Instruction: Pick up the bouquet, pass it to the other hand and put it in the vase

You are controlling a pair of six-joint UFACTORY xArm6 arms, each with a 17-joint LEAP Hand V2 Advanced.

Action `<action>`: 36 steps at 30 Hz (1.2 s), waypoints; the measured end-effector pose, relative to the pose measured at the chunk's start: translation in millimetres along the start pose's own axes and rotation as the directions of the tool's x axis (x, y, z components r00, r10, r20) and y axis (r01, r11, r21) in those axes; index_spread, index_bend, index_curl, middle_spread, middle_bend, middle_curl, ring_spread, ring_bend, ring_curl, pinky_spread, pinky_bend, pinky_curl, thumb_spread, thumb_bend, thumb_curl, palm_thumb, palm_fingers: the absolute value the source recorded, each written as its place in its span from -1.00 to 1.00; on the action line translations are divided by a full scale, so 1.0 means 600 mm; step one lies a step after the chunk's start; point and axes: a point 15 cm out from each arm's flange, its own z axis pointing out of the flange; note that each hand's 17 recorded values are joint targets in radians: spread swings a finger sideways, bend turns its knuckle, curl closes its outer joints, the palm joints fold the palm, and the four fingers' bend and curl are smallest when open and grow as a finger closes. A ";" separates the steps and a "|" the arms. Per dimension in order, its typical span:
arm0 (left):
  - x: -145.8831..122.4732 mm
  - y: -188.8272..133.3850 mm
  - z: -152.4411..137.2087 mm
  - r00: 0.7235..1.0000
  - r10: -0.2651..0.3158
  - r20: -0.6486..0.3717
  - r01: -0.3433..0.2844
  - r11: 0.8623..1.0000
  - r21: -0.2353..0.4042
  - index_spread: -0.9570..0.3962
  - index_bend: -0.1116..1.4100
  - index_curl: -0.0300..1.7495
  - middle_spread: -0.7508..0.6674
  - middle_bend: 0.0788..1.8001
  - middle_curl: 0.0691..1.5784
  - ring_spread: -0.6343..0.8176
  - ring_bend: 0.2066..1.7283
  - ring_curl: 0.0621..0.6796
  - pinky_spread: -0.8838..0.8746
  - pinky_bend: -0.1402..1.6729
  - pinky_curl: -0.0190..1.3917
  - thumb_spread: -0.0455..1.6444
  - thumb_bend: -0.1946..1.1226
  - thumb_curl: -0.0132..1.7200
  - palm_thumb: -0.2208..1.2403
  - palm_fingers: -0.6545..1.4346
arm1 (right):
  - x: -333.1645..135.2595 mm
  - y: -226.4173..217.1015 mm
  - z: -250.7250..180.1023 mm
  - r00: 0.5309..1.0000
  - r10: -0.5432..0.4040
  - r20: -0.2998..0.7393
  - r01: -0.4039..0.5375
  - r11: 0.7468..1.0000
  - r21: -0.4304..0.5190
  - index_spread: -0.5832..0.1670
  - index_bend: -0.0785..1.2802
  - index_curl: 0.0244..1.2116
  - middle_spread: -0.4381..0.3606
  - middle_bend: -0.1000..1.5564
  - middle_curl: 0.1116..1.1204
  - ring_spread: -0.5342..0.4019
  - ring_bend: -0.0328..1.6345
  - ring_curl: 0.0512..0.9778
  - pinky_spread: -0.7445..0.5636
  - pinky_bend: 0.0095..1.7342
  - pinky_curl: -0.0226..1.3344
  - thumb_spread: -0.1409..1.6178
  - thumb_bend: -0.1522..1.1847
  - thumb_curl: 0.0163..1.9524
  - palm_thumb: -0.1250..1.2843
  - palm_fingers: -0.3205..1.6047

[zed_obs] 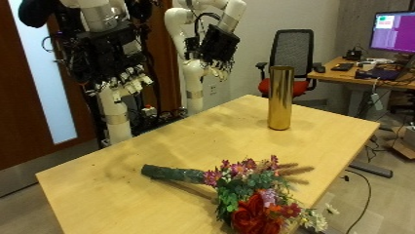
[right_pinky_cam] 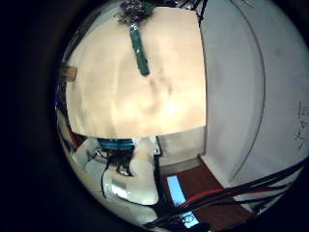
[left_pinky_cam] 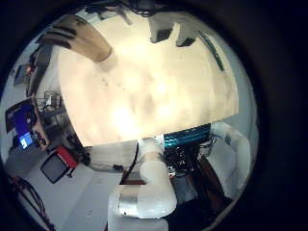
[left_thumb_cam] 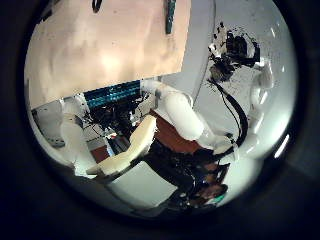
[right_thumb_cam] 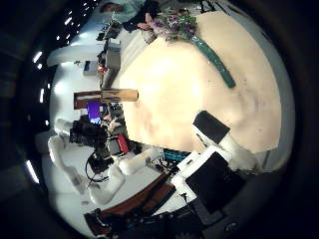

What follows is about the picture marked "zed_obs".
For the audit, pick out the colourful artificial flower bouquet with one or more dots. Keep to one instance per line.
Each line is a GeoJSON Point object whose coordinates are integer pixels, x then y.
{"type": "Point", "coordinates": [242, 191]}

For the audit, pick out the gold cylindrical vase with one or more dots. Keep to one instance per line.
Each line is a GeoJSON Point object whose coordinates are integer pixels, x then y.
{"type": "Point", "coordinates": [281, 97]}

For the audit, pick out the black mesh red-seat office chair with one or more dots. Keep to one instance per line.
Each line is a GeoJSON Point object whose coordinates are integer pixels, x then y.
{"type": "Point", "coordinates": [291, 48]}

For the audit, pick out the black fabric bundle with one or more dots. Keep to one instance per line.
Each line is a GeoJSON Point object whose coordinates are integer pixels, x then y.
{"type": "Point", "coordinates": [35, 11]}

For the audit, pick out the brown door with glass panel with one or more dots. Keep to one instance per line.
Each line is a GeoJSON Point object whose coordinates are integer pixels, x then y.
{"type": "Point", "coordinates": [21, 97]}

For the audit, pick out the black computer mouse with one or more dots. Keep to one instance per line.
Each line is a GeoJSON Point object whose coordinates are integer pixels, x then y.
{"type": "Point", "coordinates": [319, 69]}

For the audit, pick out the wooden office desk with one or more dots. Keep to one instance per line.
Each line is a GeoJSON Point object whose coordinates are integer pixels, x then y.
{"type": "Point", "coordinates": [337, 76]}

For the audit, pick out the black keyboard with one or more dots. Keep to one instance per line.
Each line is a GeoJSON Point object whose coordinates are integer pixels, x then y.
{"type": "Point", "coordinates": [342, 67]}

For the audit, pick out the small black desk device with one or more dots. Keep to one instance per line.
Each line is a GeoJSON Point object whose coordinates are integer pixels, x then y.
{"type": "Point", "coordinates": [354, 54]}

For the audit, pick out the open laptop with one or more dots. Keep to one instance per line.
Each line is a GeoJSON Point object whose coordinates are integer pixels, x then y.
{"type": "Point", "coordinates": [387, 73]}

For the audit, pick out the white power adapter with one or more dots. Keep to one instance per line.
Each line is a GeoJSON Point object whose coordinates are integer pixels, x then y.
{"type": "Point", "coordinates": [377, 101]}

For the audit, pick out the computer monitor with purple screen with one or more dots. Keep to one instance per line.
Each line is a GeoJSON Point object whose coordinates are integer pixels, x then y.
{"type": "Point", "coordinates": [395, 32]}

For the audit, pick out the grey table foot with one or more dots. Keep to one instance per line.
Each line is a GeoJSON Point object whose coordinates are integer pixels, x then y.
{"type": "Point", "coordinates": [371, 169]}

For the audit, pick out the cardboard box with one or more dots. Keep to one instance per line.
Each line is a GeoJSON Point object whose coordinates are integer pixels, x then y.
{"type": "Point", "coordinates": [404, 146]}

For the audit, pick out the white wall outlet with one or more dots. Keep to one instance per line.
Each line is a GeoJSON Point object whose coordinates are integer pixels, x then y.
{"type": "Point", "coordinates": [213, 89]}

